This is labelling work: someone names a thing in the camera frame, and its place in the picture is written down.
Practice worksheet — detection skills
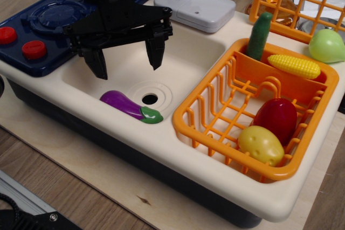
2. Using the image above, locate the purple toy eggplant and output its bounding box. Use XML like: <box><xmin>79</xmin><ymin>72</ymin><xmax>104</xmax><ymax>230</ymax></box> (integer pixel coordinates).
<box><xmin>100</xmin><ymin>90</ymin><xmax>163</xmax><ymax>124</ymax></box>

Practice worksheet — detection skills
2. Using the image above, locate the red stove knob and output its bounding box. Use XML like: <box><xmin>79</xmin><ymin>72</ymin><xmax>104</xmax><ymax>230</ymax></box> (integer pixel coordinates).
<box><xmin>0</xmin><ymin>27</ymin><xmax>17</xmax><ymax>45</ymax></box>
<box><xmin>22</xmin><ymin>40</ymin><xmax>47</xmax><ymax>60</ymax></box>

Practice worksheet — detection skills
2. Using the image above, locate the light wooden base board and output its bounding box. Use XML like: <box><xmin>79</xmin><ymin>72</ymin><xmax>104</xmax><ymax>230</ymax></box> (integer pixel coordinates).
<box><xmin>0</xmin><ymin>0</ymin><xmax>345</xmax><ymax>230</ymax></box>

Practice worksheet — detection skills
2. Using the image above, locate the red toy pepper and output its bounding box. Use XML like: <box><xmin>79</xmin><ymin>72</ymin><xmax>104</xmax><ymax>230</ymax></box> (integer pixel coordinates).
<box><xmin>251</xmin><ymin>98</ymin><xmax>298</xmax><ymax>147</ymax></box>

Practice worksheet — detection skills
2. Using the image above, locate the orange plastic grid panel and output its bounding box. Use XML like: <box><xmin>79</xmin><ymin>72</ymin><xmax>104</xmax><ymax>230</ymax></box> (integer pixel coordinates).
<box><xmin>249</xmin><ymin>0</ymin><xmax>344</xmax><ymax>43</ymax></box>

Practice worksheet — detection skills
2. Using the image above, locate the cream toy kitchen sink unit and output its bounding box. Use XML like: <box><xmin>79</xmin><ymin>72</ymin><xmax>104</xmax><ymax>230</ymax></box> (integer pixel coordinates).
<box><xmin>1</xmin><ymin>0</ymin><xmax>344</xmax><ymax>227</ymax></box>

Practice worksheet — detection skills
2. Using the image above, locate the dark blue toy stove top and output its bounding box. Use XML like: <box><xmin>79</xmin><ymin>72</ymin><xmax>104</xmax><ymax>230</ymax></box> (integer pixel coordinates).
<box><xmin>1</xmin><ymin>0</ymin><xmax>97</xmax><ymax>77</ymax></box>

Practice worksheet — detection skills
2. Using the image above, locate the red stove knob left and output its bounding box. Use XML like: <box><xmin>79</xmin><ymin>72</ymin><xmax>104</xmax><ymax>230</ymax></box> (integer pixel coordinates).
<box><xmin>0</xmin><ymin>27</ymin><xmax>17</xmax><ymax>45</ymax></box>

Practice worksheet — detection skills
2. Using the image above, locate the red stove knob right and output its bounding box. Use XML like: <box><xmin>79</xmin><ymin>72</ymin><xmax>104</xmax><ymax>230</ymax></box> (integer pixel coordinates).
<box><xmin>22</xmin><ymin>40</ymin><xmax>47</xmax><ymax>60</ymax></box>

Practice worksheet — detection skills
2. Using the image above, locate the green toy cucumber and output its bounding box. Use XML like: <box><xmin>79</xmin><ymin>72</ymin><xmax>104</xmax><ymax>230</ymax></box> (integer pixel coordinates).
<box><xmin>245</xmin><ymin>12</ymin><xmax>273</xmax><ymax>61</ymax></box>

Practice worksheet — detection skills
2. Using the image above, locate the light green toy pear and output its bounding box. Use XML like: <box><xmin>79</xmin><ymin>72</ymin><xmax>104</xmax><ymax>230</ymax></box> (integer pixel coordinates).
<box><xmin>308</xmin><ymin>29</ymin><xmax>344</xmax><ymax>64</ymax></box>

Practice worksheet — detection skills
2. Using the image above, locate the yellow toy corn cob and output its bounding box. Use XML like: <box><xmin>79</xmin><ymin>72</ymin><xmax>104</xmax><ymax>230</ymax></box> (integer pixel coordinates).
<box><xmin>267</xmin><ymin>54</ymin><xmax>321</xmax><ymax>79</ymax></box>

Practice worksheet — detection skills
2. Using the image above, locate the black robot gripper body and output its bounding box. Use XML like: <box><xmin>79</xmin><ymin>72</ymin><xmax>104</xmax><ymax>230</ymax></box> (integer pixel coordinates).
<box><xmin>64</xmin><ymin>0</ymin><xmax>173</xmax><ymax>55</ymax></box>

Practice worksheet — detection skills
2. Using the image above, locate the orange toy bottle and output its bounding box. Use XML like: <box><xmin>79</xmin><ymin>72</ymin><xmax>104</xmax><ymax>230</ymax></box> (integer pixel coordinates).
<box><xmin>257</xmin><ymin>0</ymin><xmax>299</xmax><ymax>31</ymax></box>

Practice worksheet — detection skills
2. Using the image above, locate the yellow toy potato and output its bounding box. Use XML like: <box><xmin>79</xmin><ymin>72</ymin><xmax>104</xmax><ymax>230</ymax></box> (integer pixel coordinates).
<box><xmin>238</xmin><ymin>126</ymin><xmax>285</xmax><ymax>167</ymax></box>

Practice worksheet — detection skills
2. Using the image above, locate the metal bowl right background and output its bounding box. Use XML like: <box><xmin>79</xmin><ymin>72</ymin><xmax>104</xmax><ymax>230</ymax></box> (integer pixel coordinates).
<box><xmin>297</xmin><ymin>17</ymin><xmax>338</xmax><ymax>36</ymax></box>

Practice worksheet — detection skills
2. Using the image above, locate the orange plastic dish rack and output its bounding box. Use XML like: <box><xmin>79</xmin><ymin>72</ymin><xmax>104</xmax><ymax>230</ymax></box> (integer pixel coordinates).
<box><xmin>172</xmin><ymin>38</ymin><xmax>339</xmax><ymax>182</ymax></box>

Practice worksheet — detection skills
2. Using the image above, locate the grey toy faucet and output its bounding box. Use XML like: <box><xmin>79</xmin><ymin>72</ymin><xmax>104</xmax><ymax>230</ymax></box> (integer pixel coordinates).
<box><xmin>154</xmin><ymin>0</ymin><xmax>236</xmax><ymax>33</ymax></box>

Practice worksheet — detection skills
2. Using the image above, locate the black device bottom left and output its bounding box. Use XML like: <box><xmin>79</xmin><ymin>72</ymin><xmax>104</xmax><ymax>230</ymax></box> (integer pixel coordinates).
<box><xmin>1</xmin><ymin>193</ymin><xmax>81</xmax><ymax>230</ymax></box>

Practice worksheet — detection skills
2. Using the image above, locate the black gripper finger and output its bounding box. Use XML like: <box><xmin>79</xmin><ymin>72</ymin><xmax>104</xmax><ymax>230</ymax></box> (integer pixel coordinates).
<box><xmin>81</xmin><ymin>48</ymin><xmax>108</xmax><ymax>80</ymax></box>
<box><xmin>145</xmin><ymin>34</ymin><xmax>165</xmax><ymax>70</ymax></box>

